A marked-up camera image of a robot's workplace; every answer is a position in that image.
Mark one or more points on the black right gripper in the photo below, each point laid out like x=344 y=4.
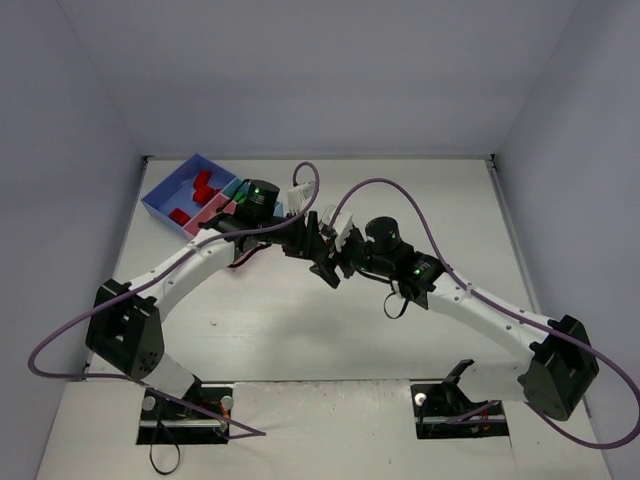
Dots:
x=347 y=251

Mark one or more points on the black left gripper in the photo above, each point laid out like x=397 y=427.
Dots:
x=308 y=240

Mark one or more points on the red bottom lego brick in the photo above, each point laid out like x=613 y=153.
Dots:
x=204 y=194

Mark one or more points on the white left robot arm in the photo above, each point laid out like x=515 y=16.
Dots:
x=126 y=328

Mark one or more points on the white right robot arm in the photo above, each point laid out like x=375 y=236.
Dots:
x=549 y=367

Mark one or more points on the light blue container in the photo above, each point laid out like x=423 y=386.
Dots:
x=235 y=192

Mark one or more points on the pink container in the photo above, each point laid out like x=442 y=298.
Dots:
x=206 y=213

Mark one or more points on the dark blue container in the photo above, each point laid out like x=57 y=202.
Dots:
x=176 y=190

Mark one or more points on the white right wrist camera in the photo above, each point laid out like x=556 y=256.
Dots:
x=336 y=226

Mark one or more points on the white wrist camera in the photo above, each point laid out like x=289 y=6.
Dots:
x=336 y=226
x=299 y=196

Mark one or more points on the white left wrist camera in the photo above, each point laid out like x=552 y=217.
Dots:
x=299 y=196

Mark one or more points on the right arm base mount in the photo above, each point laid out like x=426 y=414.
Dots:
x=441 y=413

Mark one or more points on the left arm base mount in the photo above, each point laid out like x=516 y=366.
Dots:
x=162 y=422

